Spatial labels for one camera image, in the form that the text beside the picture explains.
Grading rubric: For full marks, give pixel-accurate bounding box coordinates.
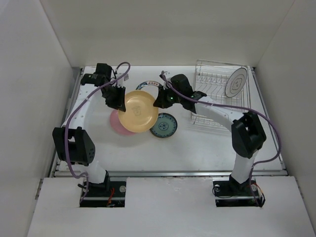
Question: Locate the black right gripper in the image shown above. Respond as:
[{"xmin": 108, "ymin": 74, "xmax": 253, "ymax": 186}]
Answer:
[{"xmin": 153, "ymin": 84, "xmax": 182, "ymax": 109}]

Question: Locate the grey white lined plate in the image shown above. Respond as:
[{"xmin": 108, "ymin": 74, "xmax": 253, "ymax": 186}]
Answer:
[{"xmin": 225, "ymin": 67, "xmax": 248, "ymax": 98}]

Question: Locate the metal wire dish rack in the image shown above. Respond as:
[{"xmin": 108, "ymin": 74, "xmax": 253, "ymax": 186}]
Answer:
[{"xmin": 189, "ymin": 58, "xmax": 253, "ymax": 125}]

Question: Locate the dark green patterned plate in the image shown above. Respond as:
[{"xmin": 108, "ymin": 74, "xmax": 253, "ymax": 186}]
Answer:
[{"xmin": 150, "ymin": 113, "xmax": 178, "ymax": 138}]

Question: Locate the white blue rimmed plate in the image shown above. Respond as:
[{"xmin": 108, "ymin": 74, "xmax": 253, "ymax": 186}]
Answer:
[{"xmin": 136, "ymin": 80, "xmax": 162, "ymax": 90}]

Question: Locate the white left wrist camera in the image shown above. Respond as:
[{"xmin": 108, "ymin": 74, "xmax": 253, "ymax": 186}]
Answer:
[{"xmin": 122, "ymin": 74, "xmax": 129, "ymax": 81}]

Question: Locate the pink plate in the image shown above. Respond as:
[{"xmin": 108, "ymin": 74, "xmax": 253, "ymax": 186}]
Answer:
[{"xmin": 110, "ymin": 110, "xmax": 134, "ymax": 136}]

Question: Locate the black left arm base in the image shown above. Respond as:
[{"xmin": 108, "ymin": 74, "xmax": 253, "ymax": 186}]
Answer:
[{"xmin": 79, "ymin": 180, "xmax": 126, "ymax": 208}]

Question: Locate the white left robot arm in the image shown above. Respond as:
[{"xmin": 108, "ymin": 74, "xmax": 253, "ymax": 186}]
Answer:
[{"xmin": 53, "ymin": 62, "xmax": 158, "ymax": 196}]

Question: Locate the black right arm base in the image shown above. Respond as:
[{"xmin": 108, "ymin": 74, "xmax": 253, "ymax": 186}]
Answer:
[{"xmin": 212, "ymin": 180, "xmax": 266, "ymax": 207}]

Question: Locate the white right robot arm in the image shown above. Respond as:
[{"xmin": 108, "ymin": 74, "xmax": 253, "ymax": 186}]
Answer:
[{"xmin": 154, "ymin": 71, "xmax": 267, "ymax": 195}]

